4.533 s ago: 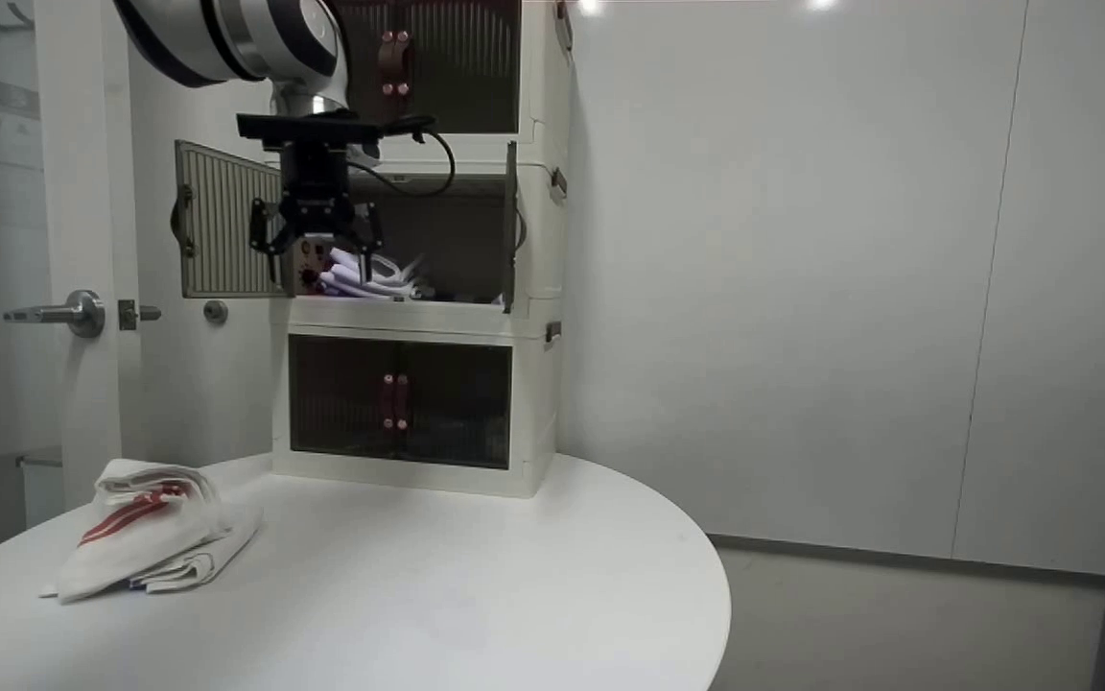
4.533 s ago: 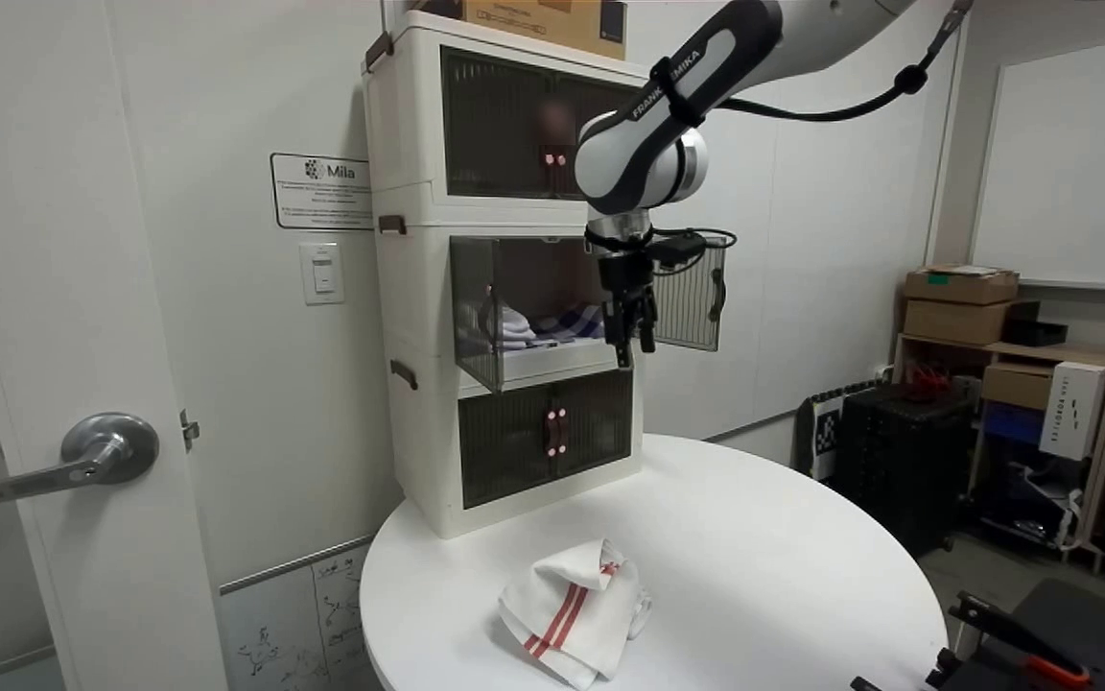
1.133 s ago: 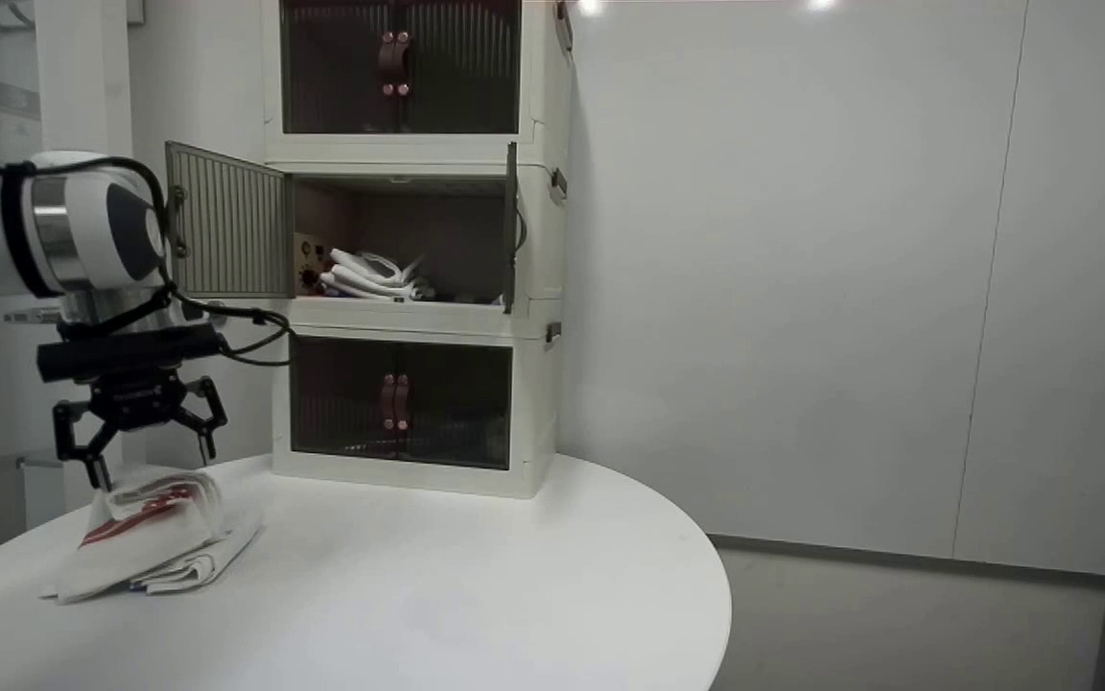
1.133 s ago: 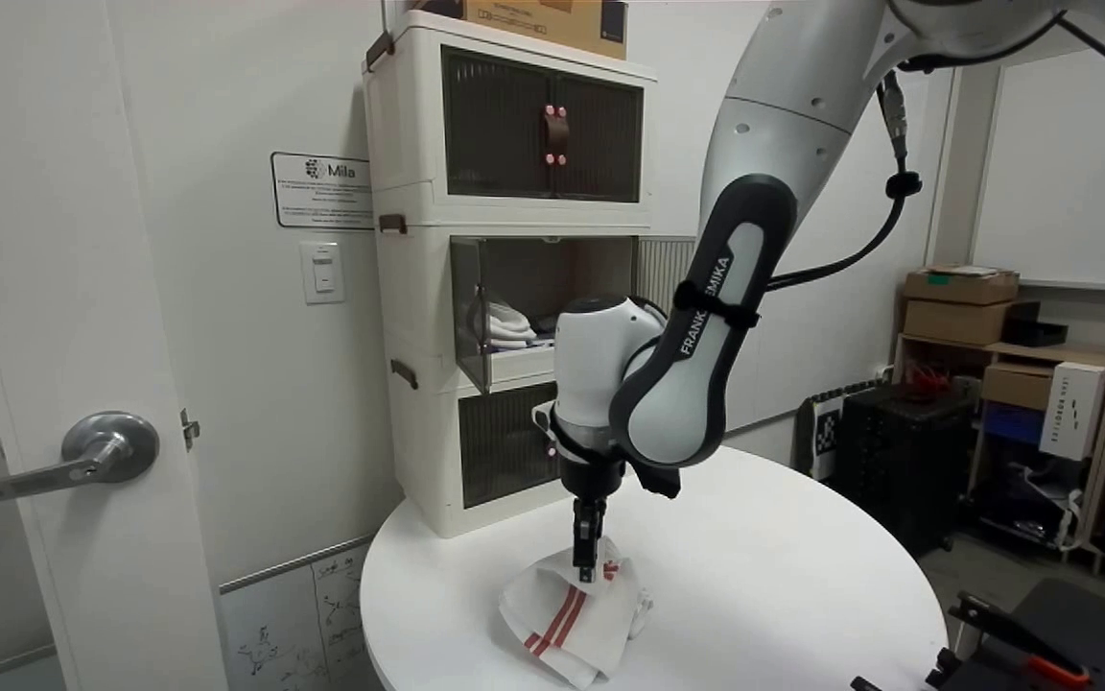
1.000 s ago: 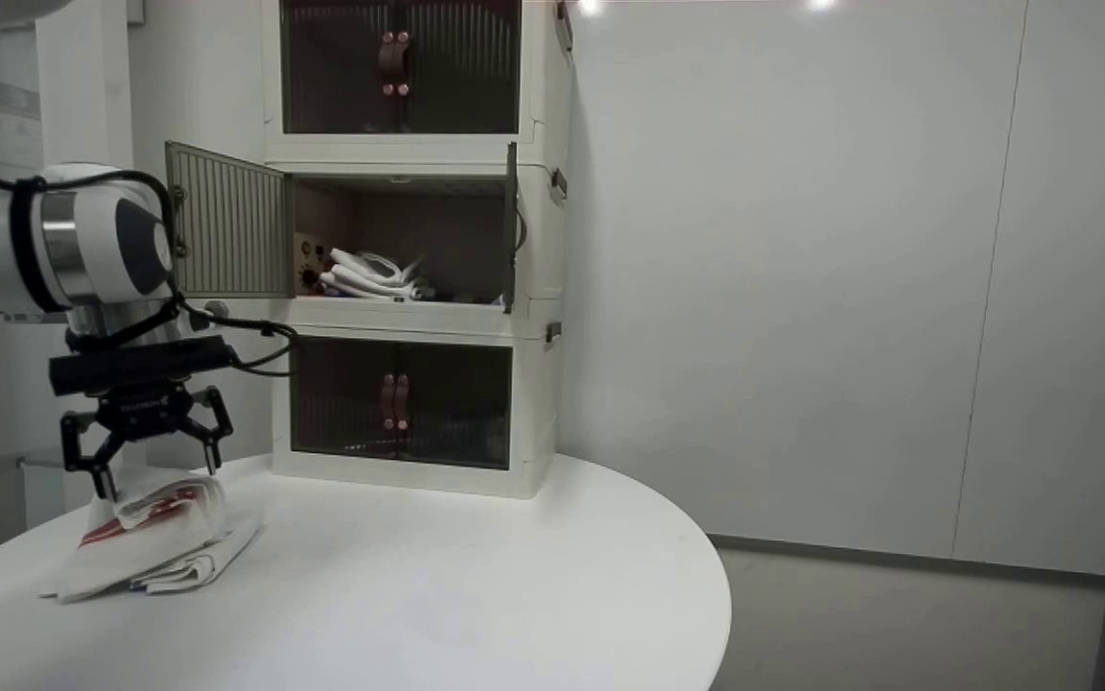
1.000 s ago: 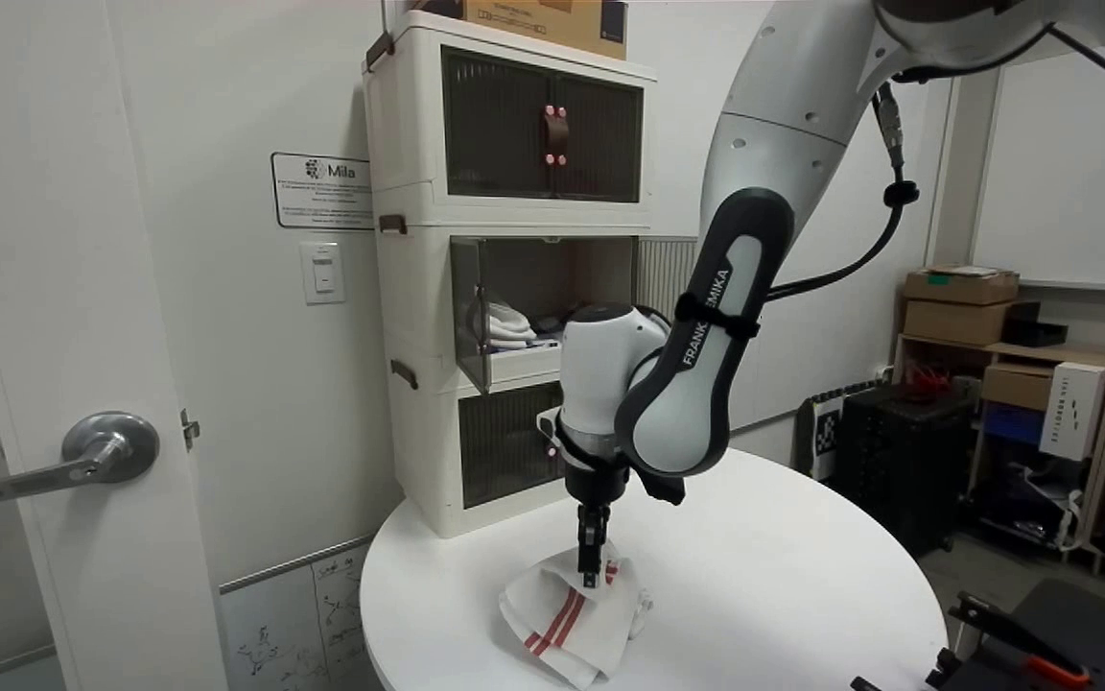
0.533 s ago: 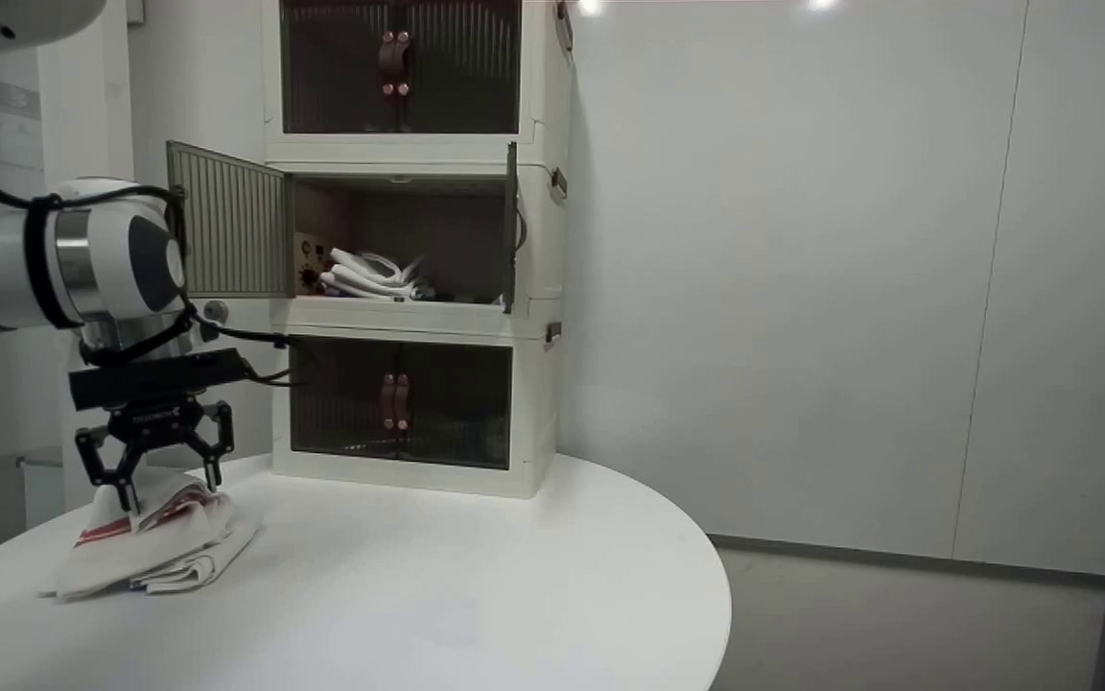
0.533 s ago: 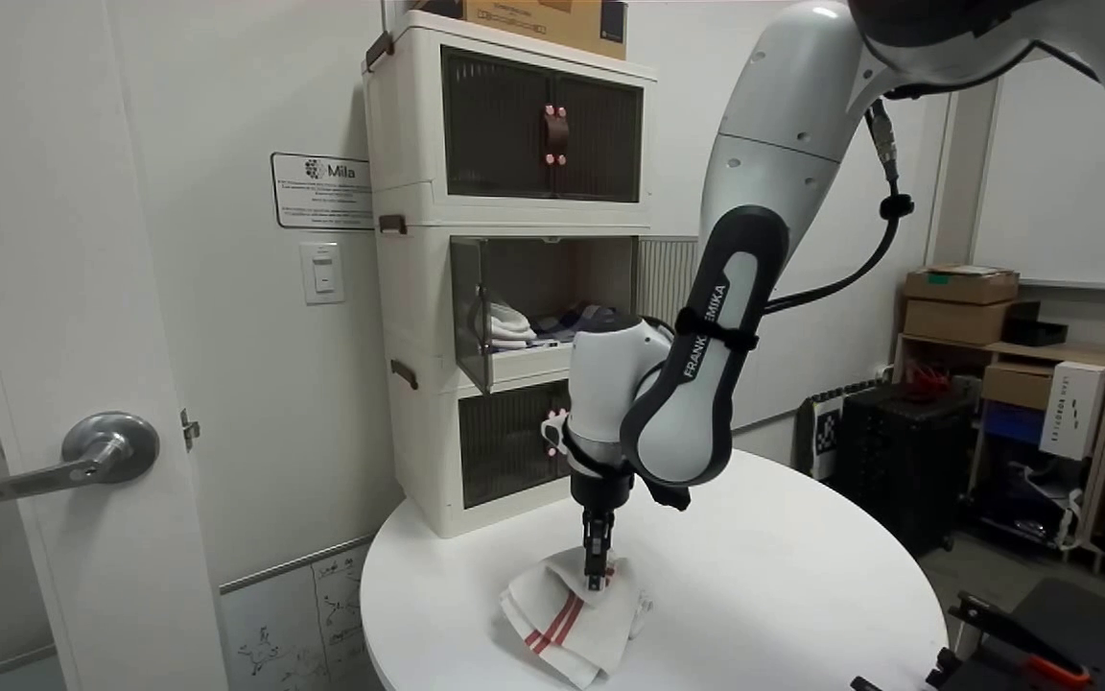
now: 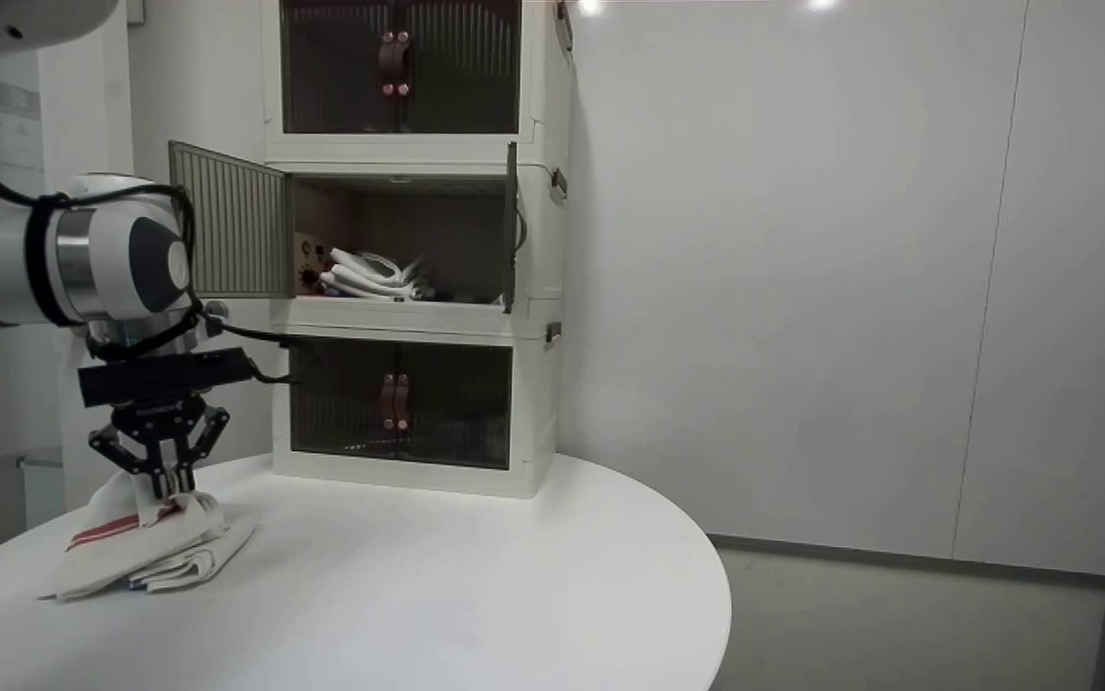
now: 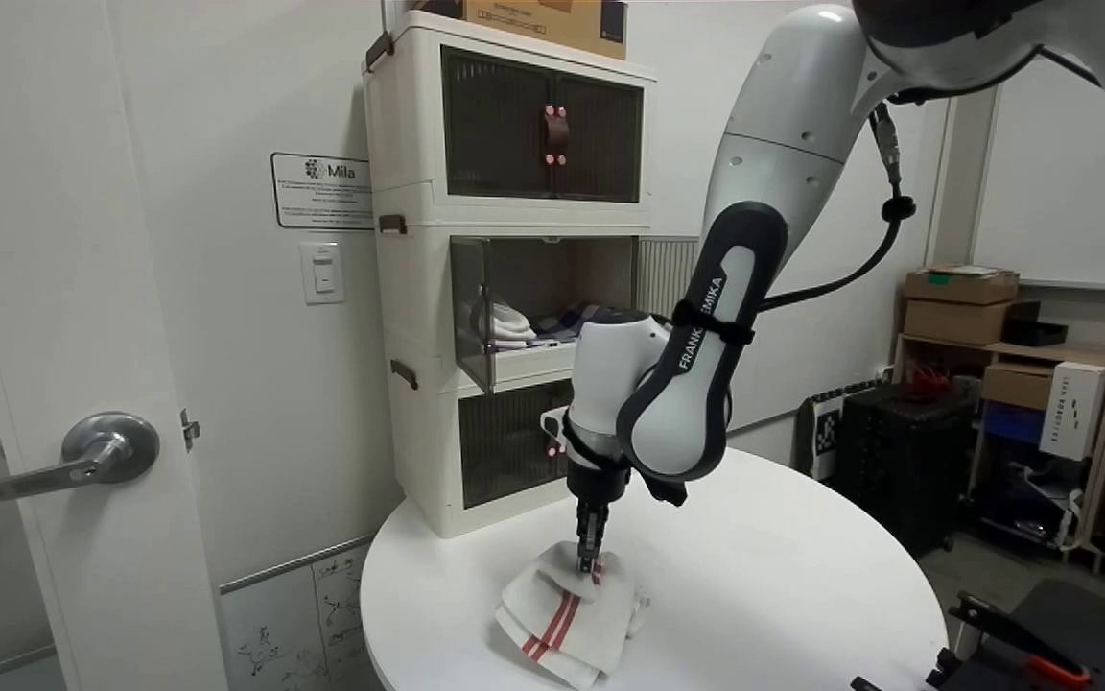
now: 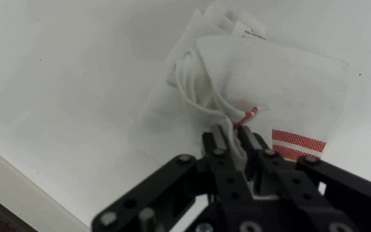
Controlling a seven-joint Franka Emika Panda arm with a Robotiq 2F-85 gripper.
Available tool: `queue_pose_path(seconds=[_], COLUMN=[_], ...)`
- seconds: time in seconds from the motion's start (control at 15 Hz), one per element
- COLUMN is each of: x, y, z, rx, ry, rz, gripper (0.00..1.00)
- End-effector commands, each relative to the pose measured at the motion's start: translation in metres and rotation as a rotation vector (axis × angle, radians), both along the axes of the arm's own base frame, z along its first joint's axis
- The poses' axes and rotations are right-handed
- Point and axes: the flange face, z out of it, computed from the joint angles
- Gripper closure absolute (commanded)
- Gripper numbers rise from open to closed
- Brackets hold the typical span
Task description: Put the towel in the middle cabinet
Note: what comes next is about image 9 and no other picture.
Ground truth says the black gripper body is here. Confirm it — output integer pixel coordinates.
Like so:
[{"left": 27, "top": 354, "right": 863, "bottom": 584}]
[{"left": 109, "top": 395, "right": 216, "bottom": 450}]

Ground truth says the white towel with red print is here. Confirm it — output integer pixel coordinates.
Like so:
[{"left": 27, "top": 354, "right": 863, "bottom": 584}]
[{"left": 42, "top": 474, "right": 231, "bottom": 606}]

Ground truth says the ribbed translucent cabinet door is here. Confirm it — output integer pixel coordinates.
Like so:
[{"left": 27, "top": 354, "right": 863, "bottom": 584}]
[{"left": 166, "top": 138, "right": 293, "bottom": 301}]

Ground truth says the white stackable storage cabinet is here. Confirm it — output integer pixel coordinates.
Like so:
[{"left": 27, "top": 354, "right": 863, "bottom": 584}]
[
  {"left": 266, "top": 0, "right": 578, "bottom": 170},
  {"left": 272, "top": 318, "right": 568, "bottom": 497},
  {"left": 266, "top": 134, "right": 578, "bottom": 346}
]

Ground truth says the white folded cloth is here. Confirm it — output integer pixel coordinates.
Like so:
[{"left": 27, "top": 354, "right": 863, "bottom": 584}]
[{"left": 320, "top": 246, "right": 427, "bottom": 307}]

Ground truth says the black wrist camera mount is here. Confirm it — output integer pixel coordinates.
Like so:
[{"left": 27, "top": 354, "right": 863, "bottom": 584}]
[{"left": 73, "top": 347, "right": 261, "bottom": 410}]

